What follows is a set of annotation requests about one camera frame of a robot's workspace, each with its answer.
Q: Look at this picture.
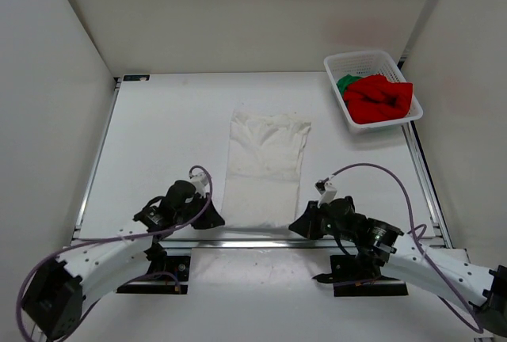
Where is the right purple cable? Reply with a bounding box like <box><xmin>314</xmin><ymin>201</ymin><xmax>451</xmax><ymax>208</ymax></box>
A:
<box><xmin>316</xmin><ymin>162</ymin><xmax>484</xmax><ymax>335</ymax></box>

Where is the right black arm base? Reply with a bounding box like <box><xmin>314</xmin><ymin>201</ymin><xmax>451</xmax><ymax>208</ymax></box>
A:
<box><xmin>313</xmin><ymin>254</ymin><xmax>409</xmax><ymax>298</ymax></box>

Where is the green t shirt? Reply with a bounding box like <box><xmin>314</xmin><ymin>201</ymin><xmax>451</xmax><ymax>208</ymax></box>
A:
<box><xmin>336</xmin><ymin>74</ymin><xmax>361</xmax><ymax>96</ymax></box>

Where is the aluminium table rail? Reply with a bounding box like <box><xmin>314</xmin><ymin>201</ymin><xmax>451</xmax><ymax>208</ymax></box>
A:
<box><xmin>158</xmin><ymin>238</ymin><xmax>357</xmax><ymax>250</ymax></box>

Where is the white plastic basket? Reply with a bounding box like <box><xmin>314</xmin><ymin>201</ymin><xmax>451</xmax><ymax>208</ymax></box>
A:
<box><xmin>324</xmin><ymin>50</ymin><xmax>423</xmax><ymax>133</ymax></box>

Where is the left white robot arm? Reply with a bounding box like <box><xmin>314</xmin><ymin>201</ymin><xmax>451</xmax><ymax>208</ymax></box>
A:
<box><xmin>15</xmin><ymin>165</ymin><xmax>224</xmax><ymax>341</ymax></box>

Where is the red t shirt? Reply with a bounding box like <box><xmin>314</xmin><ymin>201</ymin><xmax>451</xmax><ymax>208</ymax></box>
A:
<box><xmin>342</xmin><ymin>74</ymin><xmax>414</xmax><ymax>124</ymax></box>

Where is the white t shirt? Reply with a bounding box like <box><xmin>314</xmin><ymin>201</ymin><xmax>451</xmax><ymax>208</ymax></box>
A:
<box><xmin>221</xmin><ymin>111</ymin><xmax>311</xmax><ymax>231</ymax></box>

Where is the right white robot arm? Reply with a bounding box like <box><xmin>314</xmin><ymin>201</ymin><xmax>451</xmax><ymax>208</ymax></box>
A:
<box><xmin>288</xmin><ymin>181</ymin><xmax>506</xmax><ymax>336</ymax></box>

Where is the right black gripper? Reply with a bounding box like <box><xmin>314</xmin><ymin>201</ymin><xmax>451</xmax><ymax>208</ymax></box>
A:
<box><xmin>291</xmin><ymin>201</ymin><xmax>355</xmax><ymax>241</ymax></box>

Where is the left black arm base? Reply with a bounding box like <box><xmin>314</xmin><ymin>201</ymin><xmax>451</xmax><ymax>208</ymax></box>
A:
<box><xmin>116</xmin><ymin>250</ymin><xmax>191</xmax><ymax>295</ymax></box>

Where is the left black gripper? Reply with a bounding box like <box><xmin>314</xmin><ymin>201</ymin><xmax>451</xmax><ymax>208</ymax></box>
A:
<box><xmin>174</xmin><ymin>192</ymin><xmax>224</xmax><ymax>228</ymax></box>

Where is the dark label sticker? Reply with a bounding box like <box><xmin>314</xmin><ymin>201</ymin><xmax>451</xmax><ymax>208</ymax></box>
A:
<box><xmin>122</xmin><ymin>74</ymin><xmax>151</xmax><ymax>82</ymax></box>

